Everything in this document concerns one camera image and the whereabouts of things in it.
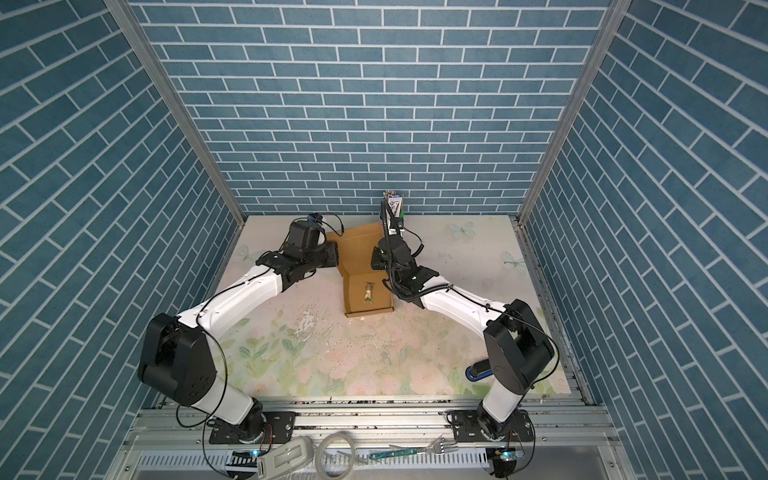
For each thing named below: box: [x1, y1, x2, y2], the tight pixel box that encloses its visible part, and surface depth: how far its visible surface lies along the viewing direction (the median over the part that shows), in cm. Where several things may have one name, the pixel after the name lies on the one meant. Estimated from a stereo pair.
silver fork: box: [389, 438, 458, 454], surface depth 73 cm
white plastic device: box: [256, 436, 315, 480], surface depth 68 cm
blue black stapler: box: [465, 359, 494, 381], surface depth 82 cm
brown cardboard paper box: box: [326, 223, 394, 318], surface depth 98 cm
